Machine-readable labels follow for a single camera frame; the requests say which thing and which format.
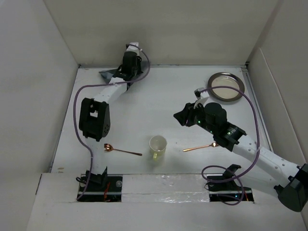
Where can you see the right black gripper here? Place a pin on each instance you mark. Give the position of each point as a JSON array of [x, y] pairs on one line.
[[187, 112]]

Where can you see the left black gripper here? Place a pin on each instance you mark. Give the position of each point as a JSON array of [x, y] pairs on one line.
[[137, 62]]

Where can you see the grey cloth placemat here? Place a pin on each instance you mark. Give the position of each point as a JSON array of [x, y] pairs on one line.
[[109, 75]]

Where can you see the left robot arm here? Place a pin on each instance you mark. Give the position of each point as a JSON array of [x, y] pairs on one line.
[[94, 118]]

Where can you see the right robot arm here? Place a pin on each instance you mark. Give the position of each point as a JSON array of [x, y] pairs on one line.
[[288, 180]]

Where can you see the copper fork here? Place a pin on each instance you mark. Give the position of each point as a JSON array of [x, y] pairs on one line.
[[214, 144]]

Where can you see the yellow mug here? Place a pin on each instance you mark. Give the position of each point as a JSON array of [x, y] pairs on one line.
[[158, 145]]

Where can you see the round metal plate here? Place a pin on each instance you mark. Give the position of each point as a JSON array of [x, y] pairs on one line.
[[222, 86]]

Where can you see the copper spoon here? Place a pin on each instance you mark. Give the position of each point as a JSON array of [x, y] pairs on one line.
[[109, 148]]

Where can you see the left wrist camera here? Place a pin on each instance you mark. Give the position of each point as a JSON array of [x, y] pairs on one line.
[[133, 46]]

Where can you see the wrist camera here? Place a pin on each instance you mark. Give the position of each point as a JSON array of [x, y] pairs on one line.
[[133, 46], [202, 96]]

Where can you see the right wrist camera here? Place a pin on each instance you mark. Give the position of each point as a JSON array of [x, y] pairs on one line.
[[202, 96]]

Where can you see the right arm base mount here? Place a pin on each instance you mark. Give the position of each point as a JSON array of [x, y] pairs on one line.
[[227, 192]]

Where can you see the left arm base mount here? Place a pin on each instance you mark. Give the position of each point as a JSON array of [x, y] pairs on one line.
[[101, 187]]

